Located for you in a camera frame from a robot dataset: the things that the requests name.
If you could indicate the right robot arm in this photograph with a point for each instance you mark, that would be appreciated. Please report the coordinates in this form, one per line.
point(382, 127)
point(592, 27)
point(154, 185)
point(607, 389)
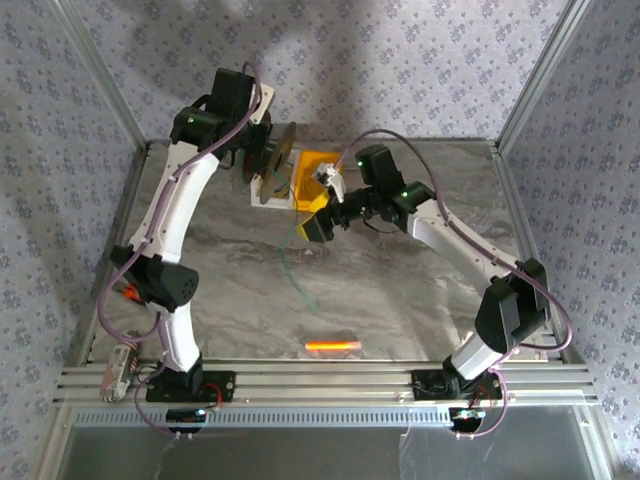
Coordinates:
point(450, 235)

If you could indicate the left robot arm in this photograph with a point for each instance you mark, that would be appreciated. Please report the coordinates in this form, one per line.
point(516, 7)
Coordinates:
point(170, 210)

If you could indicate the orange plastic bin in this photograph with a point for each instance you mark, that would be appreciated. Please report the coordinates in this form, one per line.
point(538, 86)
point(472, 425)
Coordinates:
point(307, 170)

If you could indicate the white plastic bin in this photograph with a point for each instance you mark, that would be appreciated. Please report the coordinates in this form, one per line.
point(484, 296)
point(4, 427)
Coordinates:
point(280, 202)

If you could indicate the grey metal panel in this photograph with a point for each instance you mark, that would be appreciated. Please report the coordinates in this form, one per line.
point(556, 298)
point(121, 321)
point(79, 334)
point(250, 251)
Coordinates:
point(300, 455)

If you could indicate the black left controller board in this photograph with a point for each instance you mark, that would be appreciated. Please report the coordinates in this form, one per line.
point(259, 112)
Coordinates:
point(185, 420)

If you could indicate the black controller board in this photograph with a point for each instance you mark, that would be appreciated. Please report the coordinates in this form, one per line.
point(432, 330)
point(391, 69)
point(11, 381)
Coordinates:
point(467, 419)
point(185, 420)

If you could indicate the black right controller board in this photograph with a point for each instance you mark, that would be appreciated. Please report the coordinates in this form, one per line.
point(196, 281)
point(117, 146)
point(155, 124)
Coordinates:
point(467, 419)

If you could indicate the white red power adapter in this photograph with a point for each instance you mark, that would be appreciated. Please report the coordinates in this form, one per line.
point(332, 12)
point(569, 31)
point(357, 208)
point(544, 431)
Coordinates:
point(117, 370)

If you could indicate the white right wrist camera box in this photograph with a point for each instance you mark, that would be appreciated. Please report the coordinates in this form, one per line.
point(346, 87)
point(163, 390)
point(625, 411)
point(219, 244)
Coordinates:
point(327, 172)

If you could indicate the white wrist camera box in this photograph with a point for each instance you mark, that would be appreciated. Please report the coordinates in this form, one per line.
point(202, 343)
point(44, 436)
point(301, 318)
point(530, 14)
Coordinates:
point(263, 102)
point(327, 172)

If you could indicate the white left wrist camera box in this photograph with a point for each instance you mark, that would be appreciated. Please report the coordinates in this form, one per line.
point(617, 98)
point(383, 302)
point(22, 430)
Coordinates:
point(263, 102)

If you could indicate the aluminium enclosure frame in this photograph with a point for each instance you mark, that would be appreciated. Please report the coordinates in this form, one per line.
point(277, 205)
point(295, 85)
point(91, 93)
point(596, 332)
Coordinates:
point(325, 382)

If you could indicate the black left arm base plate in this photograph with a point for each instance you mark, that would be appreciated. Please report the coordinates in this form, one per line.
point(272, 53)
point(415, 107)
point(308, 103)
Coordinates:
point(225, 385)

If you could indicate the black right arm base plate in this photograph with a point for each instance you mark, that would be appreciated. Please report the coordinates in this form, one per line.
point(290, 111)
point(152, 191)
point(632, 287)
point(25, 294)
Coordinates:
point(425, 385)

